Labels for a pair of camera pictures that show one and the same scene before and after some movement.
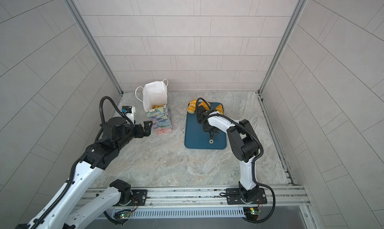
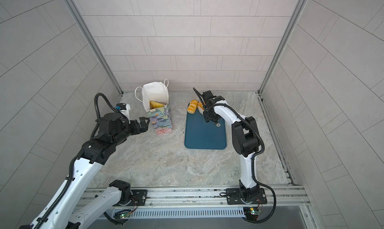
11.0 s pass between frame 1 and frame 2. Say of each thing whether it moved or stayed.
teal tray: stayed
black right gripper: moved
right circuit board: stayed
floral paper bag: stayed
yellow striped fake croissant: moved
